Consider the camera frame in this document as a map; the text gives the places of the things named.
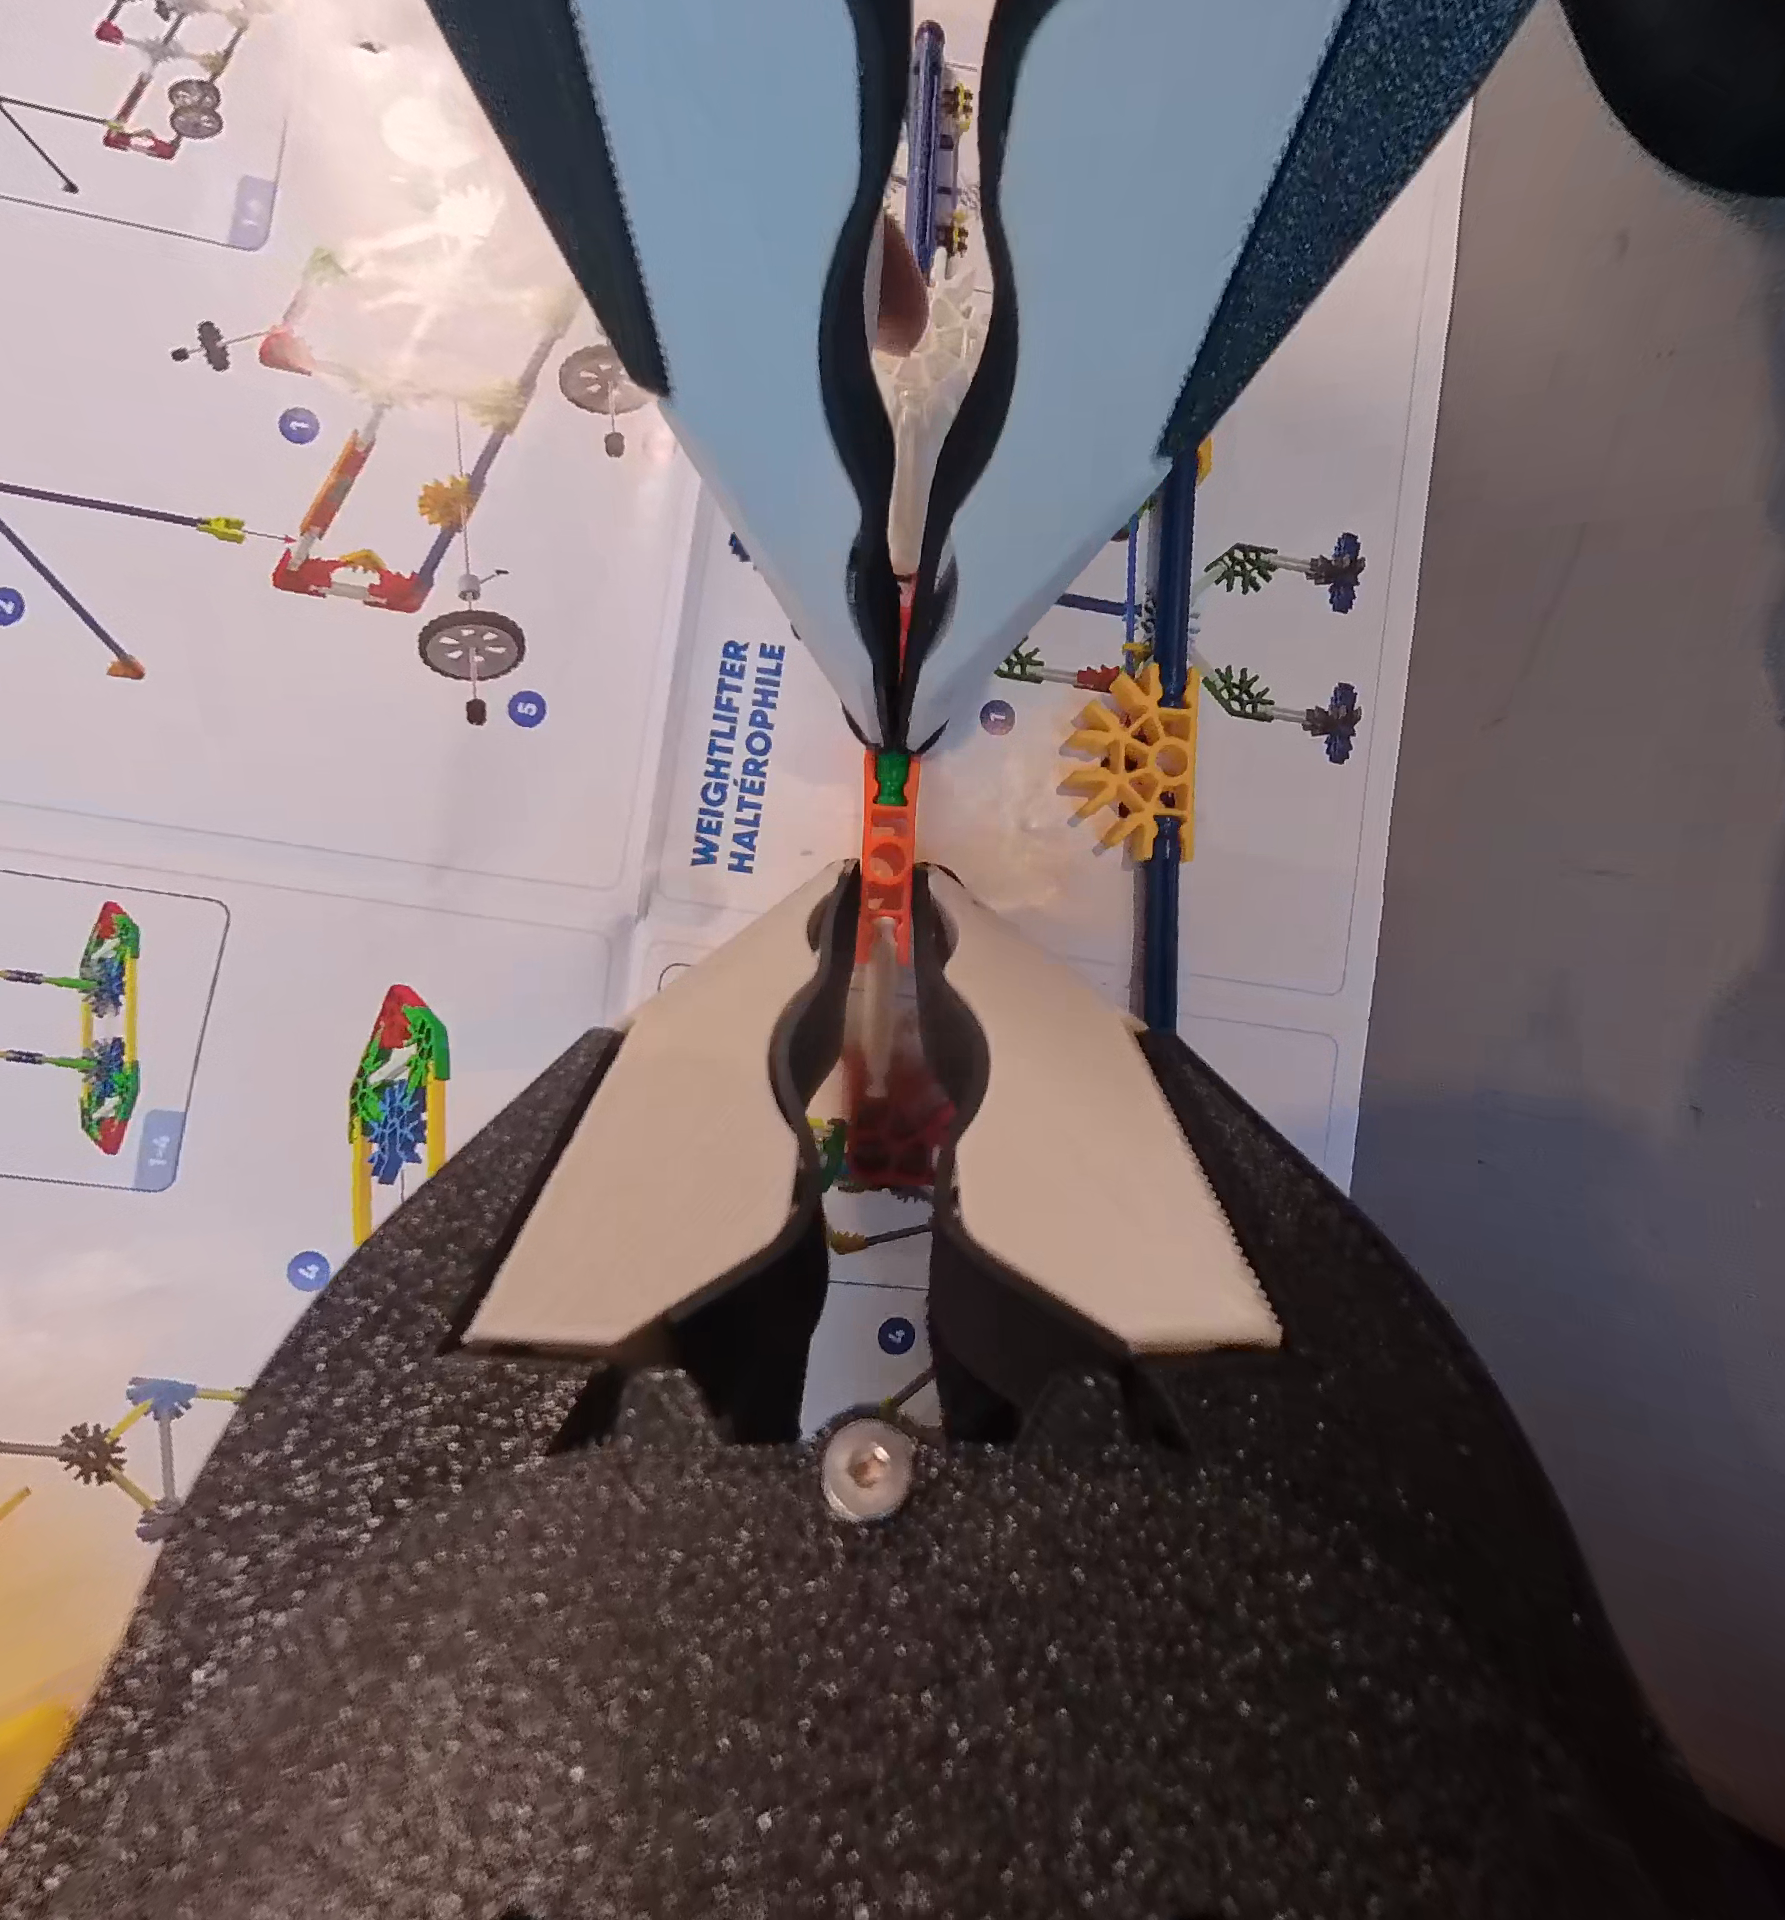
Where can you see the orange toy bar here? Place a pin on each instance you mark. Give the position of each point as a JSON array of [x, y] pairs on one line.
[[893, 873]]

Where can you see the white instruction sheet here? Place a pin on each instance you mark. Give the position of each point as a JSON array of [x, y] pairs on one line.
[[384, 778]]

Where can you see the blue toy rod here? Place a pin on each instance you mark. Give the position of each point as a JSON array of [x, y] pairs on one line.
[[1178, 584], [1161, 938], [931, 133]]

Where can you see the white snowflake connector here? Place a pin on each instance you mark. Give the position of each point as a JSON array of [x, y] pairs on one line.
[[944, 325]]

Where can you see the green toy clip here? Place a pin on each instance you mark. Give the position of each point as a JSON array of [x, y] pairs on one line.
[[893, 772]]

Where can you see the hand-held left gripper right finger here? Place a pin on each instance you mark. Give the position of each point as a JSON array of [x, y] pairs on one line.
[[1101, 1182]]

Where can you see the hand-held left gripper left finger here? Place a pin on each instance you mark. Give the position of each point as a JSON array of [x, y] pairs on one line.
[[652, 1182]]

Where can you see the dark rounded object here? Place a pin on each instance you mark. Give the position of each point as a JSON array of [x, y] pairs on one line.
[[1717, 91]]

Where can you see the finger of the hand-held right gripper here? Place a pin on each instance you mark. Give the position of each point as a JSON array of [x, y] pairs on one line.
[[740, 300], [1131, 300]]

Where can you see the red toy connector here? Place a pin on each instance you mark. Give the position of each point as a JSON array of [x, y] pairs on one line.
[[893, 1128]]

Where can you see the white toy rod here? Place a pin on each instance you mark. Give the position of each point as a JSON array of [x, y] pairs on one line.
[[913, 496], [877, 1032]]

